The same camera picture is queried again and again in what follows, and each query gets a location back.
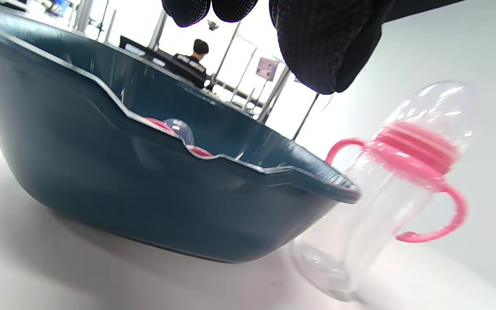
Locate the person's left hand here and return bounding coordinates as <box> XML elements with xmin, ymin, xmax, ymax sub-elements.
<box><xmin>161</xmin><ymin>0</ymin><xmax>468</xmax><ymax>95</ymax></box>

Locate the clear dome bottle cap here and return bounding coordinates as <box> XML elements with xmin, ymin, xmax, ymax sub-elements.
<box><xmin>162</xmin><ymin>118</ymin><xmax>195</xmax><ymax>146</ymax></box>

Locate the clear plastic baby bottle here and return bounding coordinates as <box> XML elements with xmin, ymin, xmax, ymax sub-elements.
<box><xmin>290</xmin><ymin>81</ymin><xmax>474</xmax><ymax>302</ymax></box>

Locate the small framed picture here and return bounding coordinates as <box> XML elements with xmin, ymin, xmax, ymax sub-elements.
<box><xmin>256</xmin><ymin>57</ymin><xmax>279</xmax><ymax>82</ymax></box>

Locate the teal plastic basin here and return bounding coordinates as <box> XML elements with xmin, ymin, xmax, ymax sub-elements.
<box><xmin>0</xmin><ymin>4</ymin><xmax>361</xmax><ymax>264</ymax></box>

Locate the grey metal post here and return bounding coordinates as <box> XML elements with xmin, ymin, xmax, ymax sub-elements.
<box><xmin>254</xmin><ymin>65</ymin><xmax>294</xmax><ymax>125</ymax></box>

